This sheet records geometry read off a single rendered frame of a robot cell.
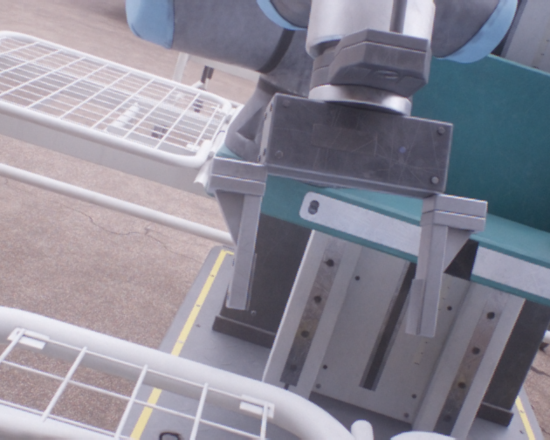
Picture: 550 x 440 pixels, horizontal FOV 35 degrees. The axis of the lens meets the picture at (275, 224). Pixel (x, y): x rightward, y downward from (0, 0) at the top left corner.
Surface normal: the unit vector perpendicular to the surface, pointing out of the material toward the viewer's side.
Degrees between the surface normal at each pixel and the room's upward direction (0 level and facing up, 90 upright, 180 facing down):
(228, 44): 125
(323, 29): 84
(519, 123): 90
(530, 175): 90
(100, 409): 0
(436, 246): 66
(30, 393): 0
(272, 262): 90
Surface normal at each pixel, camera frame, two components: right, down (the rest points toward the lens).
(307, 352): -0.09, 0.28
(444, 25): 0.18, 0.68
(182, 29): 0.08, 0.83
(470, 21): 0.29, 0.42
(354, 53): -0.85, -0.18
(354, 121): 0.14, -0.08
